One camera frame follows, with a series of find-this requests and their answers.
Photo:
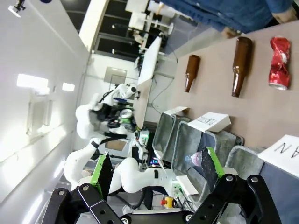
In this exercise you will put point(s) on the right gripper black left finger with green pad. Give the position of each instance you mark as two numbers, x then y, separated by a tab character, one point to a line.
98	205

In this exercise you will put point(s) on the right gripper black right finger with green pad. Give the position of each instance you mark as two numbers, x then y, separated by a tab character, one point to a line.
233	200

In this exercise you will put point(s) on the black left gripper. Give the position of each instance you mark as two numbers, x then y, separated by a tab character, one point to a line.
106	116

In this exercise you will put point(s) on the green drink can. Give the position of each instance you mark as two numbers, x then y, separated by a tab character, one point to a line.
126	116

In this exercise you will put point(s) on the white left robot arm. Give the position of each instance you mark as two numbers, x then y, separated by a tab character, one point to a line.
130	172

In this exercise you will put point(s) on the grey felt basket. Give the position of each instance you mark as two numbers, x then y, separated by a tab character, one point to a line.
187	144
165	133
275	177

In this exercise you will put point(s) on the white can label card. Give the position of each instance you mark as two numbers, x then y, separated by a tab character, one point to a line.
282	150

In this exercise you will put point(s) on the crushed red drink can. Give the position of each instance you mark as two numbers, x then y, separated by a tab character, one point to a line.
280	63

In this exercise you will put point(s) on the person's hand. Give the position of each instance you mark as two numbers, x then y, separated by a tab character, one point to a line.
230	32

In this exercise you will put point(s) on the white background desk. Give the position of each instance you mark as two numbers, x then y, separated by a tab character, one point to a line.
147	77

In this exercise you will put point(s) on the clear plastic bottle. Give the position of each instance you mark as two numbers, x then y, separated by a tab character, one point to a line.
195	158

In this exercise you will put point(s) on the red emergency stop button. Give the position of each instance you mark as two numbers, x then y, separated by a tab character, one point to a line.
168	202

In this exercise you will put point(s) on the white plastic label card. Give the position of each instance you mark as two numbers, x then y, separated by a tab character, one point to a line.
209	121

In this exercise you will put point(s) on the small brown glass bottle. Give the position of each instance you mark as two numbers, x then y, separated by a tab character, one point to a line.
192	70

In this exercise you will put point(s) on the large brown glass bottle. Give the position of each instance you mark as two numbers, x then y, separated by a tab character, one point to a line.
241	63

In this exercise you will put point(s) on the person's blue denim torso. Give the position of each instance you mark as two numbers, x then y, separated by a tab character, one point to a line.
222	11

